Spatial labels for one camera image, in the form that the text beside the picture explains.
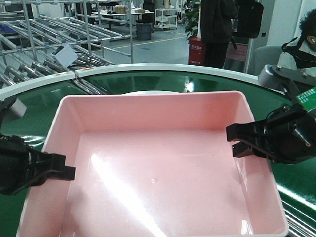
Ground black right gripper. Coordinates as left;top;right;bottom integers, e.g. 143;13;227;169
226;103;316;164

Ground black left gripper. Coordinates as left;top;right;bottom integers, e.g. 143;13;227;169
0;134;76;195

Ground pink plastic bin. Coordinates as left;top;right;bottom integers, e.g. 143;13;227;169
17;91;288;237

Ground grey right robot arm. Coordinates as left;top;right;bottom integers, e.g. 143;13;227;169
226;65;316;164

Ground green circuit board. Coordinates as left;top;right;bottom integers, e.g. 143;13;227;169
296;87;316;112

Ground steel conveyor rollers rear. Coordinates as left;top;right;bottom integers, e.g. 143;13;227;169
72;78;109;95

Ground steel conveyor rollers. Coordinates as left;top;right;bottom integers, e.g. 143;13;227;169
282;200;316;237
72;78;109;95

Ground grey fabric chair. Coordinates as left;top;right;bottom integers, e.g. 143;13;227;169
247;45;282;76

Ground white outer conveyor rim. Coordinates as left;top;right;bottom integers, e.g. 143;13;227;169
0;63;259;100

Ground steel conveyor rollers right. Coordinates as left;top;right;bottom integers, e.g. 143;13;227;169
282;200;316;237

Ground seated person with dark hair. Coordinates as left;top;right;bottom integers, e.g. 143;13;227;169
277;9;316;77

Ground red fire extinguisher cabinet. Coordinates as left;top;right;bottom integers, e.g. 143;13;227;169
189;37;205;66

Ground white electrical box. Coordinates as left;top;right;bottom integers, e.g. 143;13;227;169
51;44;78;68

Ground grey kiosk with black hood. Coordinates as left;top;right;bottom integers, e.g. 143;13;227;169
224;0;264;73

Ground person in dark clothes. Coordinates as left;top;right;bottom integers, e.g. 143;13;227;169
200;0;237;69

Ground metal roller flow rack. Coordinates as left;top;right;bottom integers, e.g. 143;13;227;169
0;0;132;88

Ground green potted plant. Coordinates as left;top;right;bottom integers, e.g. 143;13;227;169
184;0;200;40

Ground dark grey storage crate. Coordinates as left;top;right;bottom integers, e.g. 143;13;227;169
136;23;152;40

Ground white inner conveyor ring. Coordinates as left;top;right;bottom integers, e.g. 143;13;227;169
120;90;178;96

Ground white wire trolley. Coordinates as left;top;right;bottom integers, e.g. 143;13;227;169
154;8;178;30

